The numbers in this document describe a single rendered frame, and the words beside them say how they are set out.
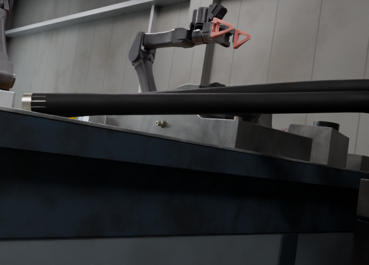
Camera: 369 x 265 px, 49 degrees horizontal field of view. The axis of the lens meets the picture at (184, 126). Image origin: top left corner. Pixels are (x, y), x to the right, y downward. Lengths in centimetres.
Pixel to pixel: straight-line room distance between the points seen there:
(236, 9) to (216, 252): 345
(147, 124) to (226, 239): 45
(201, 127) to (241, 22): 306
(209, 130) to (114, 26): 457
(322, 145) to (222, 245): 61
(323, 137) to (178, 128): 44
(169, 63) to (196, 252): 383
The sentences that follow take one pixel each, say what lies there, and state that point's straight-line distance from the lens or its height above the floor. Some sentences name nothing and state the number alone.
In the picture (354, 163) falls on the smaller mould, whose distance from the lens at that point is 161.
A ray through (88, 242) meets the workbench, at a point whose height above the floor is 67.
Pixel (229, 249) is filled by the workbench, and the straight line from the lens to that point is 65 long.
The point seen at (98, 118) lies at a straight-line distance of 119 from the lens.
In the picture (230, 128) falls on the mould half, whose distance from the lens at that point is 79.
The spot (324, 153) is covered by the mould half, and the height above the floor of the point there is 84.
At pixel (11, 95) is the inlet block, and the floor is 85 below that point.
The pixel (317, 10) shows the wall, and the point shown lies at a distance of 349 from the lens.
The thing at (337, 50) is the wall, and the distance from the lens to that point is 330.
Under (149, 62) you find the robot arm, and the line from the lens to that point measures 168.
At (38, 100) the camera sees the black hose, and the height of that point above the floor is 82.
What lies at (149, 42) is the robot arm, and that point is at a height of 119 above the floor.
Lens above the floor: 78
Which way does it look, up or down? 4 degrees up
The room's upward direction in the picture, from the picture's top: 9 degrees clockwise
